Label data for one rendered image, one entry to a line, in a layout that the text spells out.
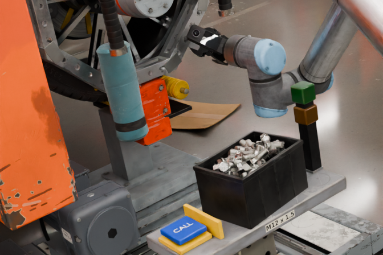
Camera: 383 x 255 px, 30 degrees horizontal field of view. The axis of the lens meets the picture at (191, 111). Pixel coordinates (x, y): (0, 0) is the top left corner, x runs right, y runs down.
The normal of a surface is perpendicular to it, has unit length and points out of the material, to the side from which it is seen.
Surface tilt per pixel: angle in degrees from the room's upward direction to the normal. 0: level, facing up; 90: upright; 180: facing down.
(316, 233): 0
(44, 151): 90
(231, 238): 0
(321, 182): 0
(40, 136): 90
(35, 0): 90
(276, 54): 85
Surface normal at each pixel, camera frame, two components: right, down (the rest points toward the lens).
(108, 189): -0.18, -0.92
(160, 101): 0.58, 0.19
